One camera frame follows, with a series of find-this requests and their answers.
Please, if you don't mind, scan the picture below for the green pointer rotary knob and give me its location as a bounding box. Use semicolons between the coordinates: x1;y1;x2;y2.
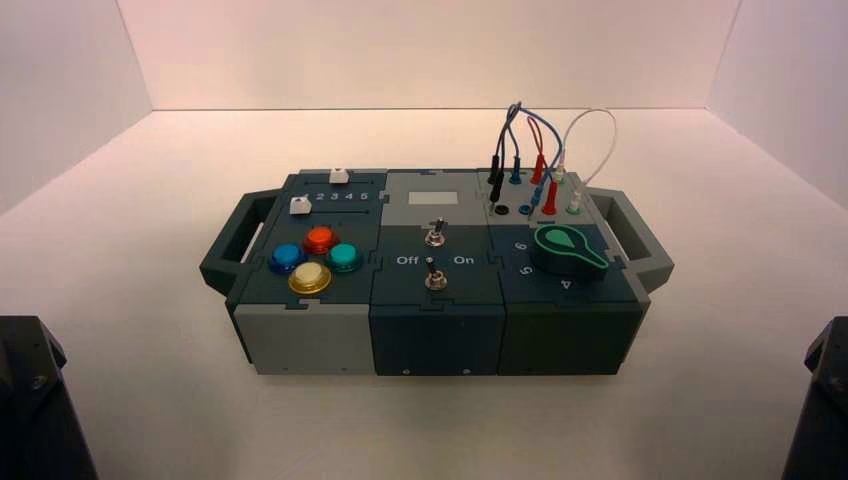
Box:
533;224;609;278

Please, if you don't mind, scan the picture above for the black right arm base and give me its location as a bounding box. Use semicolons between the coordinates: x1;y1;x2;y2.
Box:
781;316;848;480

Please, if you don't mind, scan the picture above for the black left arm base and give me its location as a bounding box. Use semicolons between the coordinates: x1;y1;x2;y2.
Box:
0;315;101;480

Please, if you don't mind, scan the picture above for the grey rectangular display window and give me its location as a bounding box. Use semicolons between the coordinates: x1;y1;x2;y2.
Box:
408;191;460;207

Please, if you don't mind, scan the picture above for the teal round push button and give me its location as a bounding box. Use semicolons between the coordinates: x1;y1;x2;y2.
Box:
323;242;364;274

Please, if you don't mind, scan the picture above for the dark teal grey control box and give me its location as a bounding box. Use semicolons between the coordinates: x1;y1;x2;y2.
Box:
199;167;676;378

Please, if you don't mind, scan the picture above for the red round push button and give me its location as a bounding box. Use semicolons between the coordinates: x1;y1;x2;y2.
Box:
302;225;341;256

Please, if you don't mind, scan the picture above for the yellow round push button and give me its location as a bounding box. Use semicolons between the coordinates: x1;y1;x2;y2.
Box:
288;261;334;297

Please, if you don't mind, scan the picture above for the blue round push button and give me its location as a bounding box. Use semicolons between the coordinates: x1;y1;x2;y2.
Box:
268;243;308;274

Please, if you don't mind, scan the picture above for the black banana plug cable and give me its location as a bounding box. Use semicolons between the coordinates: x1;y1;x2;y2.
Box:
487;101;525;204

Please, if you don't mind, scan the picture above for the red banana plug cable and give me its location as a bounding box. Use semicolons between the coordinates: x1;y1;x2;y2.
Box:
526;115;560;217

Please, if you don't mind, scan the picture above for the white banana plug cable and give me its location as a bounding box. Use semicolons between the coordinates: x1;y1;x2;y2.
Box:
553;109;619;215

